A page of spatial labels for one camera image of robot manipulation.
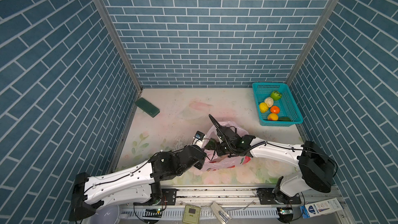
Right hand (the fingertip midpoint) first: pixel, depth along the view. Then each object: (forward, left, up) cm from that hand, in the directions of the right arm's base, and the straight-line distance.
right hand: (211, 148), depth 83 cm
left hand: (-7, +2, +10) cm, 12 cm away
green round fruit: (+43, -43, -1) cm, 61 cm away
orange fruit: (+33, -41, -4) cm, 53 cm away
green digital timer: (-30, +7, -5) cm, 31 cm away
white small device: (-28, -6, -5) cm, 29 cm away
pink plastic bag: (-10, -1, +8) cm, 13 cm away
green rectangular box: (+29, +48, -5) cm, 56 cm away
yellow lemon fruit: (+33, -34, -3) cm, 47 cm away
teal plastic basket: (+43, -54, -10) cm, 70 cm away
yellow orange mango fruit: (+25, -38, -3) cm, 46 cm away
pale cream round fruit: (+38, -38, -1) cm, 53 cm away
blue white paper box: (-22, -52, -7) cm, 57 cm away
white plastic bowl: (-33, +45, -6) cm, 56 cm away
